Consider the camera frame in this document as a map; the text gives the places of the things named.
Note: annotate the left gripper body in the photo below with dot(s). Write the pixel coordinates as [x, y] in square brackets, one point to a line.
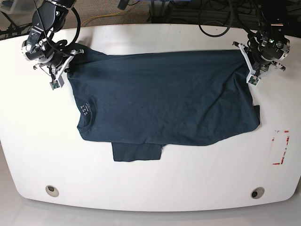
[267, 49]

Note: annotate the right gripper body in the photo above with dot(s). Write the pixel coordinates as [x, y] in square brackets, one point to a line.
[45, 55]

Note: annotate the dark blue T-shirt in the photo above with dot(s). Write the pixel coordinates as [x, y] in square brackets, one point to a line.
[140, 103]

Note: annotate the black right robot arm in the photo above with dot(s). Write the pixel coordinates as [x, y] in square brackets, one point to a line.
[48, 19]

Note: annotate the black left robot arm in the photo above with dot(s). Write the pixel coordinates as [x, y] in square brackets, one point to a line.
[272, 15]

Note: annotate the red tape marking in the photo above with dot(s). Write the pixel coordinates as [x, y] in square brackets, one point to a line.
[278, 148]

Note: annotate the left table grommet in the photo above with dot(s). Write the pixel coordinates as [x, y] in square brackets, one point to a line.
[52, 191]

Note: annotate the table grommet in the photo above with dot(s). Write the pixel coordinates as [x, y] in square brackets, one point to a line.
[52, 191]
[257, 193]

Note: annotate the right table grommet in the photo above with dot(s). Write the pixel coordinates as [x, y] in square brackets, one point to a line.
[257, 193]

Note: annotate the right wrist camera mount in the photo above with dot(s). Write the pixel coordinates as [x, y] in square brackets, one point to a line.
[56, 76]

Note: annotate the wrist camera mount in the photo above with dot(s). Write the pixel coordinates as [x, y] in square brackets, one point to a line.
[56, 76]
[257, 70]

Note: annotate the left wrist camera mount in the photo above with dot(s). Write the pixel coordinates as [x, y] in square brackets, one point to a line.
[257, 70]

